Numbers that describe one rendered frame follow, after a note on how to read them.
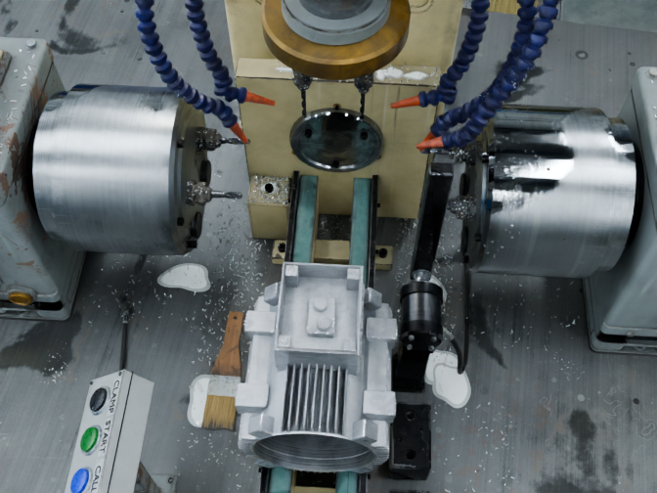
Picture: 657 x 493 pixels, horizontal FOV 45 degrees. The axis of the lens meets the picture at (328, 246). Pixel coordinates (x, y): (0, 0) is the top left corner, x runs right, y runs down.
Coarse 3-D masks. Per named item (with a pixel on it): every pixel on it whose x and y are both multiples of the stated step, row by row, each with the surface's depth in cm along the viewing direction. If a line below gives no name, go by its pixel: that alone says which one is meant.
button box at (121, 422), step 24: (96, 384) 100; (120, 384) 96; (144, 384) 99; (120, 408) 95; (144, 408) 98; (120, 432) 94; (144, 432) 97; (96, 456) 93; (120, 456) 93; (96, 480) 91; (120, 480) 92
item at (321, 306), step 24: (288, 264) 99; (312, 264) 98; (336, 264) 99; (288, 288) 100; (312, 288) 100; (336, 288) 100; (360, 288) 97; (288, 312) 98; (312, 312) 97; (336, 312) 98; (360, 312) 95; (288, 336) 93; (312, 336) 97; (336, 336) 97; (360, 336) 97; (288, 360) 95; (312, 360) 94; (336, 360) 94; (360, 360) 95
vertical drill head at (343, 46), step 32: (288, 0) 93; (320, 0) 89; (352, 0) 89; (384, 0) 93; (288, 32) 93; (320, 32) 91; (352, 32) 91; (384, 32) 93; (288, 64) 94; (320, 64) 91; (352, 64) 91; (384, 64) 94
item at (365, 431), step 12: (276, 288) 103; (264, 300) 103; (276, 300) 103; (372, 300) 102; (252, 420) 95; (264, 420) 94; (252, 432) 94; (264, 432) 93; (360, 432) 93; (372, 432) 94
